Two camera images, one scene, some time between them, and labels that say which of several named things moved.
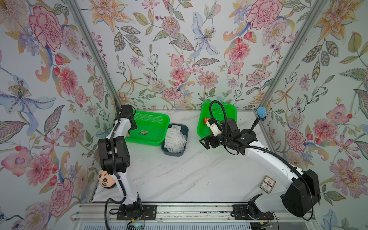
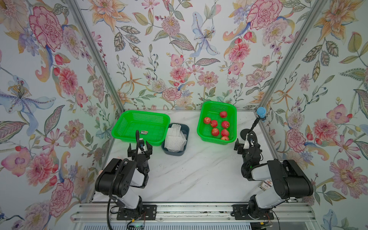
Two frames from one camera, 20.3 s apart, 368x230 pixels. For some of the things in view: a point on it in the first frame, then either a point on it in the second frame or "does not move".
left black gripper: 134,124 to 130,154
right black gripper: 212,139 to 240,146
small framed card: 268,184 does not move
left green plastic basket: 152,128 does not move
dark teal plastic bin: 175,142 does not move
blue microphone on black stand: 261,111 does not move
